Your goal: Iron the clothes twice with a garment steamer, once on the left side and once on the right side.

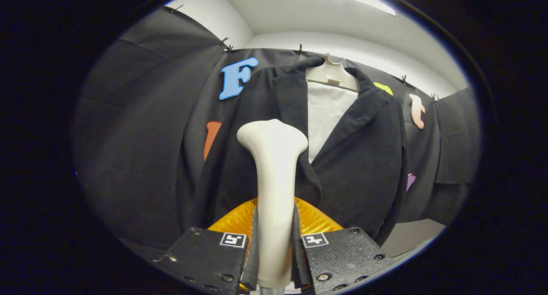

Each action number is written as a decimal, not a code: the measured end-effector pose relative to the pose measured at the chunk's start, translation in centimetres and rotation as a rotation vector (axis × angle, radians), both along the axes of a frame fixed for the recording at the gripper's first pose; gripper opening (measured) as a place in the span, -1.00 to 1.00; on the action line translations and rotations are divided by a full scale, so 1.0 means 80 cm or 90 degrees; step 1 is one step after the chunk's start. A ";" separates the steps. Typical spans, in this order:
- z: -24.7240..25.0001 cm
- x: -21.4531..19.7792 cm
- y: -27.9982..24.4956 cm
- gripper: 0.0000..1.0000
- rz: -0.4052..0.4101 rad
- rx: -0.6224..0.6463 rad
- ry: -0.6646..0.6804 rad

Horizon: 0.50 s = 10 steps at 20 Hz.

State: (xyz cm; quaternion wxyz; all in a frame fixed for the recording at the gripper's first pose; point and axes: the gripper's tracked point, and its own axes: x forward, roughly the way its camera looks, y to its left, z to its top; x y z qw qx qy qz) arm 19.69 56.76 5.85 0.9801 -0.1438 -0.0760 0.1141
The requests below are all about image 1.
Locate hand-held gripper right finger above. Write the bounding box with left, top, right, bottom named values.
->
left=293, top=197, right=398, bottom=295

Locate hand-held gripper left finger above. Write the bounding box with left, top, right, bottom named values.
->
left=155, top=198, right=260, bottom=295

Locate black suit jacket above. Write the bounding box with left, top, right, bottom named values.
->
left=176, top=55, right=408, bottom=246

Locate grey cabinet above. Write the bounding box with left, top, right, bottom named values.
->
left=380, top=218, right=447, bottom=258

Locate white mannequin torso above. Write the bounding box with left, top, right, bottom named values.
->
left=307, top=81, right=359, bottom=164

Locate black backdrop cloth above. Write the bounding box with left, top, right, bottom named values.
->
left=73, top=6, right=481, bottom=261

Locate row of black clips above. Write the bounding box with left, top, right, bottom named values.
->
left=171, top=4, right=441, bottom=103

